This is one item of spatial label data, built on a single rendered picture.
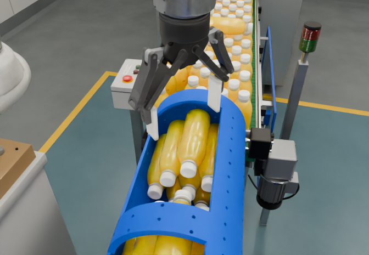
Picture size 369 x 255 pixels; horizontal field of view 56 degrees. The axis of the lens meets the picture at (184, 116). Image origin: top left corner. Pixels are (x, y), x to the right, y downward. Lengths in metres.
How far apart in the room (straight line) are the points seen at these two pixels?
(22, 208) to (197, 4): 0.92
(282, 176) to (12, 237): 0.96
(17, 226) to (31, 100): 2.16
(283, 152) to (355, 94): 2.13
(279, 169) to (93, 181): 1.40
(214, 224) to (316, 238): 1.56
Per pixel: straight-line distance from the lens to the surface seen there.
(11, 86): 1.12
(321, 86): 3.42
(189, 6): 0.47
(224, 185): 0.78
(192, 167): 0.84
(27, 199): 1.22
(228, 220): 0.74
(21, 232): 1.25
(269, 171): 1.40
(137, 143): 1.53
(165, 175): 0.88
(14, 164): 1.13
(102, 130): 2.77
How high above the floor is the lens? 1.80
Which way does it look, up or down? 40 degrees down
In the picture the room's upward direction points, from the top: straight up
